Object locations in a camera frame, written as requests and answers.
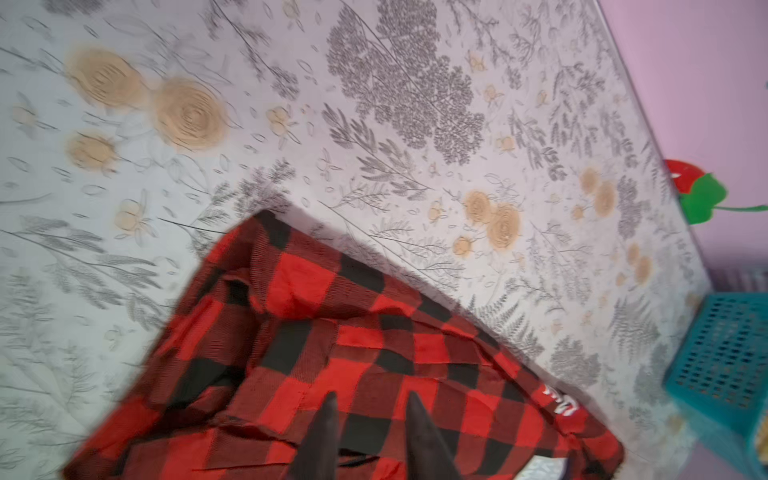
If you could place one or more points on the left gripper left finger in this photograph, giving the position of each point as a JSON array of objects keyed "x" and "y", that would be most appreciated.
[{"x": 317, "y": 456}]

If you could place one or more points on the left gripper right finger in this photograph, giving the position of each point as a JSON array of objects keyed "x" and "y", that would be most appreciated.
[{"x": 428, "y": 457}]

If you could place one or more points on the red black plaid shirt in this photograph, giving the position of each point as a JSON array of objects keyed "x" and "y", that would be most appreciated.
[{"x": 274, "y": 321}]

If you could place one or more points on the teal plastic basket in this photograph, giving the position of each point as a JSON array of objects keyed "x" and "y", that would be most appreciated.
[{"x": 718, "y": 378}]

